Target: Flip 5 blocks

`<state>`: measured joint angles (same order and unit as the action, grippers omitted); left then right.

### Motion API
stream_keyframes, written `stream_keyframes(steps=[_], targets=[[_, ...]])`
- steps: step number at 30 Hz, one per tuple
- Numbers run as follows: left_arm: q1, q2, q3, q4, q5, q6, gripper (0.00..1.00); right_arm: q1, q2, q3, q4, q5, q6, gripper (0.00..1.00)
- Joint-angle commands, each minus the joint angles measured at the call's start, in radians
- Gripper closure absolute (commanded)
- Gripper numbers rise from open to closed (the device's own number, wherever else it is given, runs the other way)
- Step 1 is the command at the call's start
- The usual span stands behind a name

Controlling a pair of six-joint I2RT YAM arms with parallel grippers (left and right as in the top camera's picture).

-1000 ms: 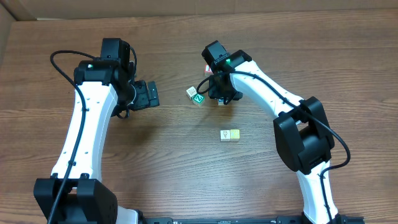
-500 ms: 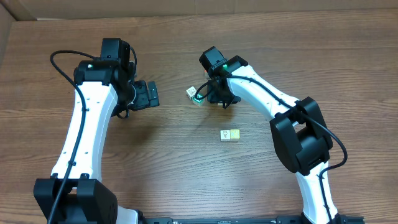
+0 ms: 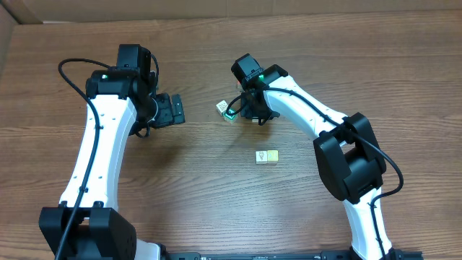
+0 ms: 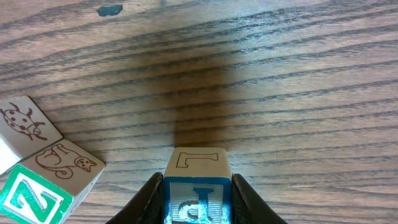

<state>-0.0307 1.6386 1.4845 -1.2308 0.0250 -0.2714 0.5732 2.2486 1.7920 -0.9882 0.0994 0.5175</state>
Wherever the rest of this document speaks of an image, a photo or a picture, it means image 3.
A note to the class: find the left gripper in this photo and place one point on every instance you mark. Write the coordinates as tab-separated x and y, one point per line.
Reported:
177	109

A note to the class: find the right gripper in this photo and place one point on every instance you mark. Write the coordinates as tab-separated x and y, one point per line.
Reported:
253	110

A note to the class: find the white ice cream block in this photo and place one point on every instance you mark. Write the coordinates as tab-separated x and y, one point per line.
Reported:
261	157

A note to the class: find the yellow letter K block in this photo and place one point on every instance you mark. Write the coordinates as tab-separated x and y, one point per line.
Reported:
272	156

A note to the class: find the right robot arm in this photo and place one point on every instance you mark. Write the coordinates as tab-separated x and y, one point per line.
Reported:
350	162

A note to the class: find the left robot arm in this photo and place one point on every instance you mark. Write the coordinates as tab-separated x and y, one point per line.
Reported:
122	100

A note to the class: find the green letter Z block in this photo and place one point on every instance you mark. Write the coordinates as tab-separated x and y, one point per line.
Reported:
230	117

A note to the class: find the white letter W block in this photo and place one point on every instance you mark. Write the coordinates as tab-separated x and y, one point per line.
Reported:
222	107

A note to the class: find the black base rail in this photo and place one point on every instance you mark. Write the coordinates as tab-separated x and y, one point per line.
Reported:
323	255

